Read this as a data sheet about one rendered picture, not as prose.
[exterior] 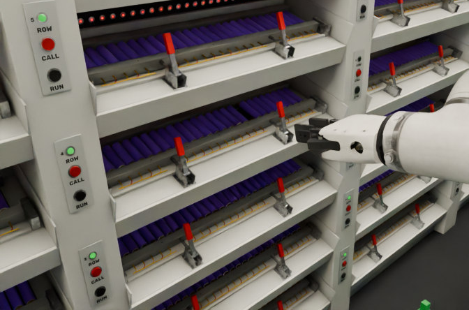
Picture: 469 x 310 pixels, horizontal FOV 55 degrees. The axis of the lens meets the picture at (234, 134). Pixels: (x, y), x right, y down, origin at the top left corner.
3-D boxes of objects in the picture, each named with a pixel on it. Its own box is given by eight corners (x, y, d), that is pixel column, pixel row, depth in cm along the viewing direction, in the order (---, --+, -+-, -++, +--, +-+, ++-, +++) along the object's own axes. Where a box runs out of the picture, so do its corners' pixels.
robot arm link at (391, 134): (398, 183, 59) (378, 179, 61) (432, 161, 64) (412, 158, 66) (393, 123, 57) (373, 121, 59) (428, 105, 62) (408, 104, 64)
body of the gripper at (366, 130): (382, 179, 60) (318, 166, 69) (421, 154, 66) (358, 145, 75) (377, 126, 58) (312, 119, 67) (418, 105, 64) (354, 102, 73)
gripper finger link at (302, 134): (316, 151, 69) (285, 146, 74) (329, 145, 71) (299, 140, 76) (313, 132, 68) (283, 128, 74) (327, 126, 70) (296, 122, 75)
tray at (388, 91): (467, 77, 152) (488, 40, 144) (359, 127, 118) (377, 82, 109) (417, 49, 163) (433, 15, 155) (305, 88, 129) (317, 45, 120)
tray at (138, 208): (336, 137, 112) (348, 106, 106) (114, 239, 78) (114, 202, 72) (282, 96, 123) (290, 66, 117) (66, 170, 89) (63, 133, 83)
